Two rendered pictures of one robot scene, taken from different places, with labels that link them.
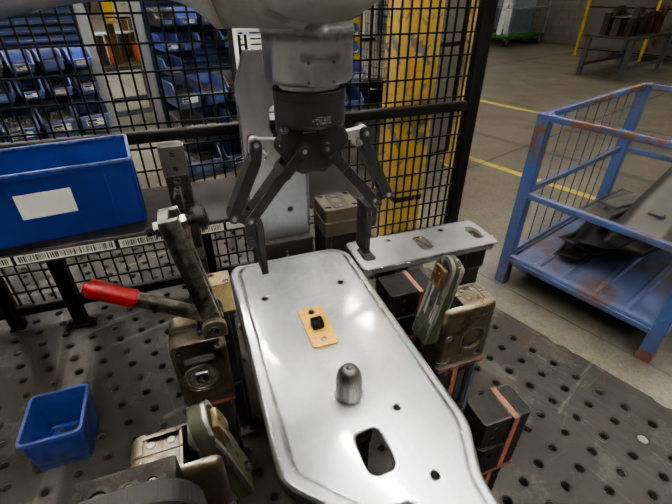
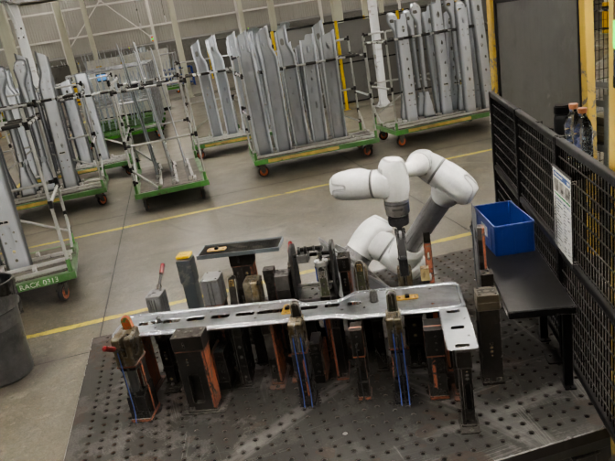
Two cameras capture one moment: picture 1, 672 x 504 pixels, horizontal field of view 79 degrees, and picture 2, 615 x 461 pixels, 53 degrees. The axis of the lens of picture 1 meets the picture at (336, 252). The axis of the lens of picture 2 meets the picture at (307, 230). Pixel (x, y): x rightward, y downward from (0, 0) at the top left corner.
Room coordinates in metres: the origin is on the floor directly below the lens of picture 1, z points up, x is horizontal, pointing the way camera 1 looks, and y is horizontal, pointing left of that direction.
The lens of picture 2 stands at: (1.18, -2.00, 2.03)
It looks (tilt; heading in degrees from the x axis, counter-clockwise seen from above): 18 degrees down; 119
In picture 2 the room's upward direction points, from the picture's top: 9 degrees counter-clockwise
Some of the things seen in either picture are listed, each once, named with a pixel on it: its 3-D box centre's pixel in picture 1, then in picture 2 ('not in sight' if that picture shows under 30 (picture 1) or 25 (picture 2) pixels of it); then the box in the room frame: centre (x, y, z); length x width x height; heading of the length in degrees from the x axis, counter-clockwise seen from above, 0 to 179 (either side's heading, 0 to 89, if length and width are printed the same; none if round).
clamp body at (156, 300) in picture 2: not in sight; (165, 329); (-0.61, -0.18, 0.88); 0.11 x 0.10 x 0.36; 110
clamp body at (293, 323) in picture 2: not in sight; (302, 359); (0.12, -0.28, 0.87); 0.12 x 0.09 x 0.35; 110
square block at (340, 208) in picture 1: (336, 272); (489, 336); (0.74, 0.00, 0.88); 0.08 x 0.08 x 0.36; 20
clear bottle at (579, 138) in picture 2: not in sight; (582, 137); (1.05, 0.25, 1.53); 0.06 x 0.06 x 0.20
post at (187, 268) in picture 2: not in sight; (195, 302); (-0.57, 0.02, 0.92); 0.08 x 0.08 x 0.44; 20
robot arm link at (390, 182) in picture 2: not in sight; (390, 178); (0.43, 0.03, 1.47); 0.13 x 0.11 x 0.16; 7
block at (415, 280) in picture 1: (399, 339); (435, 359); (0.58, -0.12, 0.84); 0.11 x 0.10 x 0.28; 110
